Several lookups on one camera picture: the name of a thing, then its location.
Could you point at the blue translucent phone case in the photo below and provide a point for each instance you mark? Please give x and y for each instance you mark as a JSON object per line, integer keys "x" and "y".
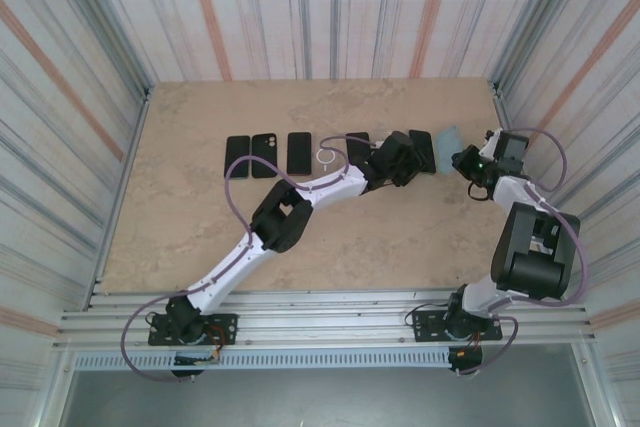
{"x": 447, "y": 147}

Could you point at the black phone case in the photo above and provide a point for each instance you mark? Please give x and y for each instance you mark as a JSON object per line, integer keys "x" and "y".
{"x": 264, "y": 149}

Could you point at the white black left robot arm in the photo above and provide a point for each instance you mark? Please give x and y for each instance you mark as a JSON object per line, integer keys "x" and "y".
{"x": 225, "y": 272}

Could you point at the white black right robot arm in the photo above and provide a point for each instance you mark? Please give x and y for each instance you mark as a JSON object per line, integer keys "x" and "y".
{"x": 530, "y": 257}

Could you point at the metal table edge rail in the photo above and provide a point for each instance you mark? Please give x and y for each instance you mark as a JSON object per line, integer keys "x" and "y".
{"x": 146, "y": 94}
{"x": 496, "y": 89}

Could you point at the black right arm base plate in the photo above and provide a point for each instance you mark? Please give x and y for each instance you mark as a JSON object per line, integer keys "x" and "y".
{"x": 425, "y": 327}

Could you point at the aluminium rail frame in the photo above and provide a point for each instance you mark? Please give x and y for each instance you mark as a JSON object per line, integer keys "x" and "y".
{"x": 320, "y": 319}

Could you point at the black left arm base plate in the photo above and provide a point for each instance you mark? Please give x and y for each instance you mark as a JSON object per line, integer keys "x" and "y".
{"x": 225, "y": 329}

